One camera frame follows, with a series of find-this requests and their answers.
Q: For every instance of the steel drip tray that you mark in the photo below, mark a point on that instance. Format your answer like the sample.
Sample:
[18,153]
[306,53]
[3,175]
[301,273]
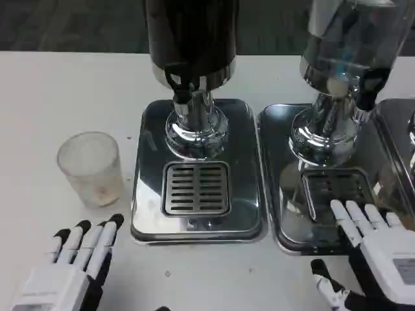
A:
[246,181]
[394,129]
[285,194]

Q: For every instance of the black tap of dark dispenser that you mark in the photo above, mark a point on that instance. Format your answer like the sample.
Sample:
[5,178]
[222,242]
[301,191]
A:
[181,94]

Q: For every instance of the steel slotted drip grid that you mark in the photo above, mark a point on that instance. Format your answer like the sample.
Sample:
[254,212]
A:
[337,184]
[196,189]

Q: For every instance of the clear ribbed glass cup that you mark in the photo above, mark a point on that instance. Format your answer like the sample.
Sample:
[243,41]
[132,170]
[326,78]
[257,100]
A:
[90,171]

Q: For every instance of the black tap of clear dispenser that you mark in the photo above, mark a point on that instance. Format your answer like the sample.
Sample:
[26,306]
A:
[369,87]

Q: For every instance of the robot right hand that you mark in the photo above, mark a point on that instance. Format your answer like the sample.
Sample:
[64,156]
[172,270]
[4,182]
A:
[382,259]

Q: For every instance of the dark drink dispenser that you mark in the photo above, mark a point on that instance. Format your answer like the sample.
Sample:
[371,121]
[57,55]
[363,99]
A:
[194,32]

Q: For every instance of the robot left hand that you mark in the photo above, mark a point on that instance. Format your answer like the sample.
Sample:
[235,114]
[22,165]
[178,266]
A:
[61,278]

